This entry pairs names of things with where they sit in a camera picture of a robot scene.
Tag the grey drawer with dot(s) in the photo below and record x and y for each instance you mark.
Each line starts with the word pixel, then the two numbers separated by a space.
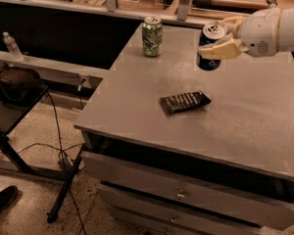
pixel 150 223
pixel 201 223
pixel 191 191

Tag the grey middle drawer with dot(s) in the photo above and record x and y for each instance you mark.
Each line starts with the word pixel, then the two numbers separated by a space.
pixel 201 223

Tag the blue pepsi can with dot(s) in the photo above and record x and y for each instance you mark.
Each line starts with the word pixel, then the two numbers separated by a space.
pixel 211 33

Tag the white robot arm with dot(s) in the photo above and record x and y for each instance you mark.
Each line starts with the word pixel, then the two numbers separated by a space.
pixel 285 31

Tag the grey bottom drawer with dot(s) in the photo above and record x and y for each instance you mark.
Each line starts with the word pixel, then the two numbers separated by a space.
pixel 150 223

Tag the clear plastic water bottle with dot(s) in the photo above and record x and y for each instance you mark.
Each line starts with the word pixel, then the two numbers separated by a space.
pixel 12 46

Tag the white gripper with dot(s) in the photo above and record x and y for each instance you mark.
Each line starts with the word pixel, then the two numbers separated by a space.
pixel 259 33

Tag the dark snack bar wrapper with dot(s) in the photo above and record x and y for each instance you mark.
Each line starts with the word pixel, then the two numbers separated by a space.
pixel 184 102

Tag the grey metal ledge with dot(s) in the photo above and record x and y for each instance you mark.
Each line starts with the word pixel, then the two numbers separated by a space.
pixel 56 71

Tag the grey top drawer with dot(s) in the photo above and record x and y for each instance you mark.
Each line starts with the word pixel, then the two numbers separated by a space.
pixel 191 191

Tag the black side table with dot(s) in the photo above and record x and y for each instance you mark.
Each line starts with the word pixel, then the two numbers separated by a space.
pixel 10 116

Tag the black shoe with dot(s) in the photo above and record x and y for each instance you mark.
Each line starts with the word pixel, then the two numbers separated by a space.
pixel 8 196

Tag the dark bag on table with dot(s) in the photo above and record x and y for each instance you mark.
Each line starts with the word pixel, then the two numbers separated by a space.
pixel 16 83

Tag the green soda can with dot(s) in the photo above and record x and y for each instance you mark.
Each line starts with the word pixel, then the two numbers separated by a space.
pixel 152 36

